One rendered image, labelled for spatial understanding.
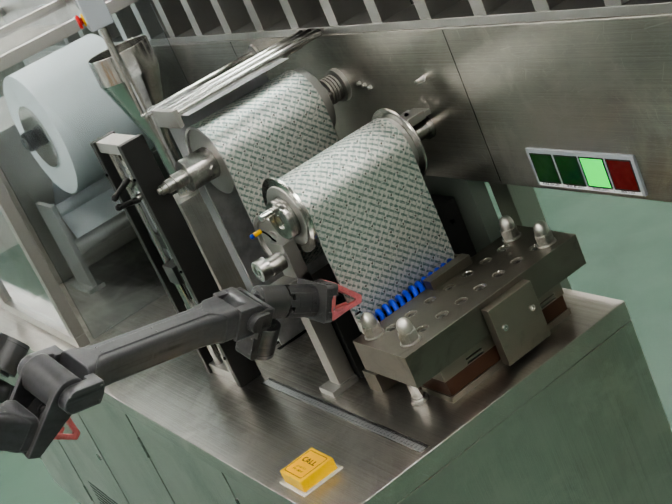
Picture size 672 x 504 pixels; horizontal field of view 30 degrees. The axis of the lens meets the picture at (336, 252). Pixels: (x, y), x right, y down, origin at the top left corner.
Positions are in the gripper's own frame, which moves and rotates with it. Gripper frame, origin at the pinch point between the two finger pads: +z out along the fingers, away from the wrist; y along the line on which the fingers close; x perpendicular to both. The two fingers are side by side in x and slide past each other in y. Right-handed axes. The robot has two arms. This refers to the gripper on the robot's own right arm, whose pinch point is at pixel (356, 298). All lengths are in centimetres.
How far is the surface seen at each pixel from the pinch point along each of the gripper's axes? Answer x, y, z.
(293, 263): 5.5, -7.0, -9.0
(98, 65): 40, -75, -21
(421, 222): 13.4, 0.2, 12.8
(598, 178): 23.9, 36.2, 20.9
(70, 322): -21, -102, -16
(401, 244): 9.5, 0.2, 8.8
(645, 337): -31, -89, 162
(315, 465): -25.2, 12.3, -14.0
